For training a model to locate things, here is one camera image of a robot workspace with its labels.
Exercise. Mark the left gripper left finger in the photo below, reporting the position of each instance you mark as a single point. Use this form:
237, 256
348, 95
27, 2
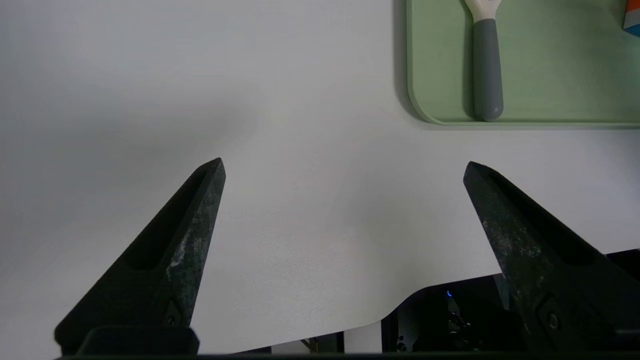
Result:
150, 280

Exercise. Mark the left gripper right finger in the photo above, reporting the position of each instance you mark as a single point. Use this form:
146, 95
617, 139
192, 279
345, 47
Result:
550, 280

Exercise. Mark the light green plastic tray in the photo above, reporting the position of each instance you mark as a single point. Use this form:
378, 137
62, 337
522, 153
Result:
560, 75

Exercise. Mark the multicoloured puzzle cube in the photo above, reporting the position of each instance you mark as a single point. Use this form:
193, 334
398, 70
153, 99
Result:
634, 17

